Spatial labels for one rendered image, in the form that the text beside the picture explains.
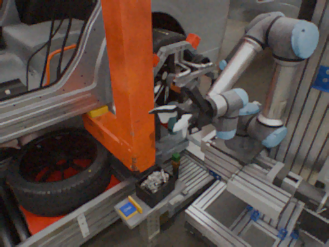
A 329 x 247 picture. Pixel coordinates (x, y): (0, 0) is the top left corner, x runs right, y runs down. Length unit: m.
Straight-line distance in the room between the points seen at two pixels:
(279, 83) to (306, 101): 0.25
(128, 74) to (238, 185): 0.74
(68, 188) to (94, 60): 0.81
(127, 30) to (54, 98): 0.75
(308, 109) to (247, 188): 0.46
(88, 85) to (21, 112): 0.44
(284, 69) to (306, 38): 0.13
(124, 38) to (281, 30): 0.61
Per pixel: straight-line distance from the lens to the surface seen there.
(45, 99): 1.69
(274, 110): 1.13
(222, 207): 1.86
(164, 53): 1.75
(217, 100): 0.86
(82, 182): 1.65
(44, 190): 1.68
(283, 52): 1.02
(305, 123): 1.34
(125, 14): 1.14
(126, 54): 1.17
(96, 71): 1.75
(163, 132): 2.29
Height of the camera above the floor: 1.66
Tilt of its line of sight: 34 degrees down
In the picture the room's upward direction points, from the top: straight up
